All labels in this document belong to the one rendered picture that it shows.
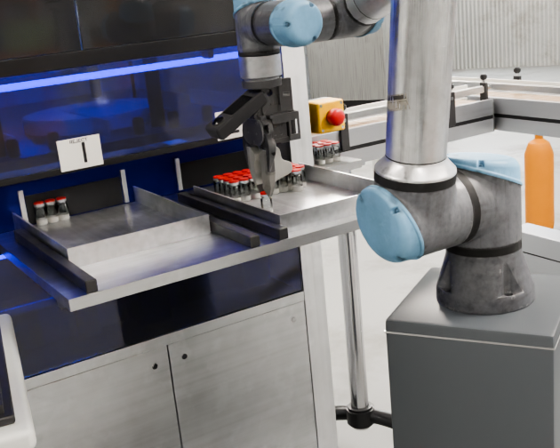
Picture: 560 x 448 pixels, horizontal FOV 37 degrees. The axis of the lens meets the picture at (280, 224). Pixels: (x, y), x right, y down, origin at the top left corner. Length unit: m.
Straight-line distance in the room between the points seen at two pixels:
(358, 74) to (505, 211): 7.26
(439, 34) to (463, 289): 0.40
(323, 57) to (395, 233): 7.49
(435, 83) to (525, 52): 10.16
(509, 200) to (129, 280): 0.58
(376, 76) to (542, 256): 6.10
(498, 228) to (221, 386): 0.87
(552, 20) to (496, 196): 9.96
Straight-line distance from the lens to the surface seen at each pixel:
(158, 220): 1.62
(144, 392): 1.84
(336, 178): 1.72
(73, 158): 1.65
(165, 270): 1.33
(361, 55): 8.45
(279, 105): 1.52
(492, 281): 1.28
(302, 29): 1.37
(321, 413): 2.11
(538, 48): 11.24
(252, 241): 1.38
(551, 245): 2.43
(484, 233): 1.27
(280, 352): 1.97
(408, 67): 1.12
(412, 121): 1.13
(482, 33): 11.36
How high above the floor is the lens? 1.29
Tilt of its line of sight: 16 degrees down
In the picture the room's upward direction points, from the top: 6 degrees counter-clockwise
